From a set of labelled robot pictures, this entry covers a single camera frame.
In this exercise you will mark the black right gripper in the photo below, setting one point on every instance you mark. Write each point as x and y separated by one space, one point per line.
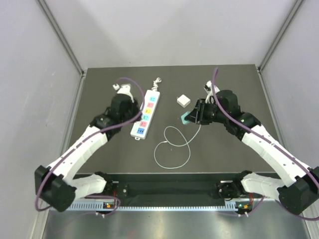
197 115

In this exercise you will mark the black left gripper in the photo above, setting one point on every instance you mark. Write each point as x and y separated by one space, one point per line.
134 105

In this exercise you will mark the teal USB charger plug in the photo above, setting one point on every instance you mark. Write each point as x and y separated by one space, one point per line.
183 118

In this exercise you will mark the white power strip coloured sockets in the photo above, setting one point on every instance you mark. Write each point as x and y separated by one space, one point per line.
140 128

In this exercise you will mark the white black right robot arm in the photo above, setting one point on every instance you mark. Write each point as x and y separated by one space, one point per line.
298 184

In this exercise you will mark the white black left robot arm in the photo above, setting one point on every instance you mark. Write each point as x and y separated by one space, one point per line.
56 184

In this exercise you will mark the white square charger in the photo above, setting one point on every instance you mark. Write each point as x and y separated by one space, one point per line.
183 101

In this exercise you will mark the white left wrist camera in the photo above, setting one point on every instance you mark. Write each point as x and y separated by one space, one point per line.
124 89

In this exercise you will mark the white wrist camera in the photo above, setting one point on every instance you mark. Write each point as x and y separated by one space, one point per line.
124 89
208 88

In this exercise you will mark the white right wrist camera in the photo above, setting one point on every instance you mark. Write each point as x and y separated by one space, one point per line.
208 88

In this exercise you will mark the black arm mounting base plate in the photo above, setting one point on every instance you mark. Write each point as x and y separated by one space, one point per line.
213 185

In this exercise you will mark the grey slotted cable duct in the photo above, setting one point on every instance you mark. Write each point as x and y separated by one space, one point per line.
109 205

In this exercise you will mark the aluminium frame post left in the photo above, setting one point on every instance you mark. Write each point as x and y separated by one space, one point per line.
60 35

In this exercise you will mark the aluminium frame post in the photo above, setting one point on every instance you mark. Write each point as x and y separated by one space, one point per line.
297 5
60 35

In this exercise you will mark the aluminium frame post right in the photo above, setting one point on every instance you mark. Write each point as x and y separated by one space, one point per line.
297 5

